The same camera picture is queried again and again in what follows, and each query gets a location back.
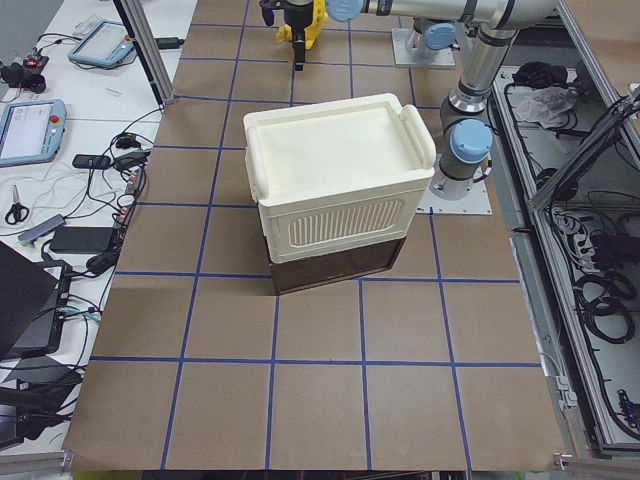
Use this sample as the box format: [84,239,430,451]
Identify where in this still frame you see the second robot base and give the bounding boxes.
[391,18,456,69]

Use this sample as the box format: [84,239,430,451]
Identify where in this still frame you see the black handled scissors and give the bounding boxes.
[4,185,30,226]

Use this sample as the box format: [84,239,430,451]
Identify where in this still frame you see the grey usb hub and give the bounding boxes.
[18,214,66,244]

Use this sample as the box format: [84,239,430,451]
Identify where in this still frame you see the yellow plush toy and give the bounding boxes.
[275,0,329,50]

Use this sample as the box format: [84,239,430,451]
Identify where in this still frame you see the teach pendant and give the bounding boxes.
[67,20,134,69]
[1,99,67,167]

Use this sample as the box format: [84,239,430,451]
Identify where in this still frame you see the teach pendant lower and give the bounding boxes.
[1,99,67,167]

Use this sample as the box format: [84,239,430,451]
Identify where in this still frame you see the aluminium frame post left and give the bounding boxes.
[113,0,174,108]

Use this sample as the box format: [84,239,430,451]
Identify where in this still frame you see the black laptop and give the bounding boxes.
[1,244,71,360]

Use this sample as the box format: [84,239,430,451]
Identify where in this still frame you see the teach pendant upper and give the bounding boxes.
[67,20,134,69]

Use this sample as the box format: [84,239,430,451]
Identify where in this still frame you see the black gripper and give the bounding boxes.
[259,0,314,71]

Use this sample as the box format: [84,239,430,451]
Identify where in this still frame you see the aluminium frame rail right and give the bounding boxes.
[527,88,639,213]

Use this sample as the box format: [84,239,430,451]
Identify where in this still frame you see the crumpled white cloth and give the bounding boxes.
[514,87,577,129]

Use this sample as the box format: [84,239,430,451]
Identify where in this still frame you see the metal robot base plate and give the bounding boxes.
[416,173,493,216]

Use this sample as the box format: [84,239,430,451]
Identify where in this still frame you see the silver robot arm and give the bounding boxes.
[326,1,557,200]

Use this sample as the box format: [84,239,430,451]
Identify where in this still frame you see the black power adapter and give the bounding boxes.
[50,226,113,254]

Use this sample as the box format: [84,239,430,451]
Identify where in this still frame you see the cream plastic storage cabinet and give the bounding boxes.
[243,93,436,263]

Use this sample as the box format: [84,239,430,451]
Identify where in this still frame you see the black cable bundle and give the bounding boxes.
[549,199,639,346]

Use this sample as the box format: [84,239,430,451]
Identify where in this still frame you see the small electronics board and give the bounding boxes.
[16,48,49,73]

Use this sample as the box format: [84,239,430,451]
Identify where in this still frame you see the black phone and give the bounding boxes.
[72,154,111,170]

